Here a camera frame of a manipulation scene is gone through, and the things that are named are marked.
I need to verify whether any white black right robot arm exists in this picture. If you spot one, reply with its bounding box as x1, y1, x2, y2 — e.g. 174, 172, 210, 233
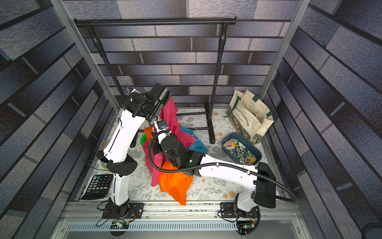
154, 133, 276, 218

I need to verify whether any blue t-shirt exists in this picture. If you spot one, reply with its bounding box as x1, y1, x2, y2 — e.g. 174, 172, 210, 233
178, 125, 209, 155

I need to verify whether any black calculator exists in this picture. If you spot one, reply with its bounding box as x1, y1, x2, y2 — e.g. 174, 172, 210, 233
81, 174, 113, 200

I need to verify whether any teal clothespin tray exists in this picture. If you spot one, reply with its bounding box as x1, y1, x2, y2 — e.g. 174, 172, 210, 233
221, 132, 262, 166

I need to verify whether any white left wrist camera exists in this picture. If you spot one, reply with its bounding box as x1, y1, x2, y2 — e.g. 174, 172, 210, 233
123, 85, 140, 96

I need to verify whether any black corrugated cable conduit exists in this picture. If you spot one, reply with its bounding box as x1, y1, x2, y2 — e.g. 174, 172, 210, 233
147, 130, 299, 204

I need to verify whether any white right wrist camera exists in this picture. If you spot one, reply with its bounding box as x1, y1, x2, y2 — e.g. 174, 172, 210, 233
154, 119, 170, 144

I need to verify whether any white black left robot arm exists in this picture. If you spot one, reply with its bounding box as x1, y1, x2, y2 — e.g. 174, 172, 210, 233
97, 83, 171, 219

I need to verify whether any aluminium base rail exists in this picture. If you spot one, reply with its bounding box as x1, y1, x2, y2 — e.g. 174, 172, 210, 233
53, 201, 304, 238

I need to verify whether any black clothes rack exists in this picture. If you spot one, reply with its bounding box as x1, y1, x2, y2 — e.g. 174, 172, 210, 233
75, 18, 237, 144

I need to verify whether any orange t-shirt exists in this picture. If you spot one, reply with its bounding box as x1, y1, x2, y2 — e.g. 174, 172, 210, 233
144, 127, 193, 206

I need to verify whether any light green bowl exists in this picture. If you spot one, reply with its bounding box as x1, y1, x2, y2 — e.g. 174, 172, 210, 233
100, 161, 108, 170

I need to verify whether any cream canvas tote bag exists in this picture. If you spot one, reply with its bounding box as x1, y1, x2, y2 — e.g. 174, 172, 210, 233
226, 90, 274, 144

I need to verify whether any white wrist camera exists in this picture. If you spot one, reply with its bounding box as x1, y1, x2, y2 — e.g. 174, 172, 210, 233
123, 85, 140, 96
154, 119, 170, 144

